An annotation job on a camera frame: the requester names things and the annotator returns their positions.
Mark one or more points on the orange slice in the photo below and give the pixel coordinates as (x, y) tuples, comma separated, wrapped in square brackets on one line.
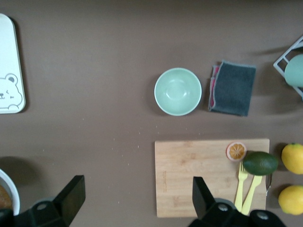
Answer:
[(236, 151)]

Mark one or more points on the white round plate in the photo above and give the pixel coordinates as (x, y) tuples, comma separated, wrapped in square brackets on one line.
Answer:
[(13, 194)]

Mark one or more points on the yellow plastic fork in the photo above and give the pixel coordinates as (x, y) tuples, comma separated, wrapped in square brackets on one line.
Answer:
[(240, 186)]

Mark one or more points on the pale green cup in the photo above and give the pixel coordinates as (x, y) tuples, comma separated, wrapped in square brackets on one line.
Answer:
[(294, 71)]

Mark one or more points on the dark green avocado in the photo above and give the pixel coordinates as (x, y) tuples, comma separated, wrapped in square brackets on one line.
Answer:
[(260, 163)]

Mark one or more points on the bamboo cutting board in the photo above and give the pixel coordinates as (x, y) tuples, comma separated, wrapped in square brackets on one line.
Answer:
[(189, 165)]

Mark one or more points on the yellow plastic knife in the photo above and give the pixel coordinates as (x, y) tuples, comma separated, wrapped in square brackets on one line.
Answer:
[(252, 194)]

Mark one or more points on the cream bear print tray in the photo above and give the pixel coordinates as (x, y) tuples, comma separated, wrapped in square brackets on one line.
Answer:
[(9, 59)]

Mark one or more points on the yellow lemon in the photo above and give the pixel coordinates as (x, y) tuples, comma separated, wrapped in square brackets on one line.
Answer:
[(293, 158), (292, 199)]

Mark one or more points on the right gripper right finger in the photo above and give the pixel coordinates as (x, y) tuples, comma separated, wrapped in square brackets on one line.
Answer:
[(202, 198)]

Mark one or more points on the thin metal utensil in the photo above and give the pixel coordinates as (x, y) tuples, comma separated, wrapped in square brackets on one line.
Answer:
[(268, 185)]

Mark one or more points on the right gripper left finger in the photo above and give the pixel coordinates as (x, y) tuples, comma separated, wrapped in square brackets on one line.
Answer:
[(71, 196)]

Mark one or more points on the plain brown bread slice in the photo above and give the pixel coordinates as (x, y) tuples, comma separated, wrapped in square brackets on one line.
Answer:
[(4, 197)]

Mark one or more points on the pale green bowl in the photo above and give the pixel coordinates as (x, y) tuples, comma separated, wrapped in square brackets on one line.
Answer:
[(178, 91)]

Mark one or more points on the grey folded cloth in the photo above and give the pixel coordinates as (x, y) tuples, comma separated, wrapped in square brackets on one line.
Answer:
[(233, 89)]

